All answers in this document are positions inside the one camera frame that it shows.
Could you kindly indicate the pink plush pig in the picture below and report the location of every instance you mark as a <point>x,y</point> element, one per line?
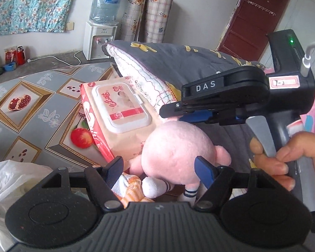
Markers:
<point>173,152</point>

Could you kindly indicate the white plastic bag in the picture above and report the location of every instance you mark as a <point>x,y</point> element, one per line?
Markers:
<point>10,178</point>

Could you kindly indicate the pink wet wipes pack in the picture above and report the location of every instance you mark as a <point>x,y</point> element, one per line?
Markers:
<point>120,105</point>

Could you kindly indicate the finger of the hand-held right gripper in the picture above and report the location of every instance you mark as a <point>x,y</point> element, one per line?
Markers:
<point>178,108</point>
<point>197,116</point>

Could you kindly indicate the grey pillow with yellow print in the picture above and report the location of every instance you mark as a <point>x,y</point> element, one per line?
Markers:
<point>186,57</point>

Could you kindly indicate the dark red door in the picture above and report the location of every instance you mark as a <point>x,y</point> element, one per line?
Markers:
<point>252,31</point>

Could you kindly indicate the red thermos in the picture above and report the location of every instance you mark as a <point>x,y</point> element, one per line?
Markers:
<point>21,56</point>

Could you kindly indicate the white coat hook rack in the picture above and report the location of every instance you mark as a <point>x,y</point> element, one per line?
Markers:
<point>262,8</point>

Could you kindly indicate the plaid vinyl roll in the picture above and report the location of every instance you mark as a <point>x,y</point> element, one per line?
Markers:
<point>158,15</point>

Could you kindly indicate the white water dispenser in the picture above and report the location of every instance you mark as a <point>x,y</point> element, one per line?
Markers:
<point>99,40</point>

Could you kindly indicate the person's right hand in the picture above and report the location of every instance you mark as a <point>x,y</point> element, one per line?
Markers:
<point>312,149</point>

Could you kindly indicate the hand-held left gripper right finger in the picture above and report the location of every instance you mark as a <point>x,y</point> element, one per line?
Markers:
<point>203,168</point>

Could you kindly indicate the turquoise floral cloth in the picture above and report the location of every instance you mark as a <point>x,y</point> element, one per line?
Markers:
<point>29,2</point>

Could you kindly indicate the orange striped towel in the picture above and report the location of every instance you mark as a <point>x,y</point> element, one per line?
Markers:
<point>131,186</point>

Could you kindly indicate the fruit print vinyl mat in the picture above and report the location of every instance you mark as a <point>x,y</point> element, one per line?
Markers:
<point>42,126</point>

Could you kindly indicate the blue water bottle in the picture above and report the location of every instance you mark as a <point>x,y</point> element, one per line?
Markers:
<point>105,5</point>

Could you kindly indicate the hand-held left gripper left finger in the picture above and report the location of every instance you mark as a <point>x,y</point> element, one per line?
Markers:
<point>115,168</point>

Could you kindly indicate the blue bowl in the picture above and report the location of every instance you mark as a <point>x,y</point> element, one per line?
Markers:
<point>9,67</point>

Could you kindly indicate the beige wall socket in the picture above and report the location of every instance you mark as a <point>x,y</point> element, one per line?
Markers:
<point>70,26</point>

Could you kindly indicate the red packet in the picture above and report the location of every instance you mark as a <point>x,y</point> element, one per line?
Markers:
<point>10,56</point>

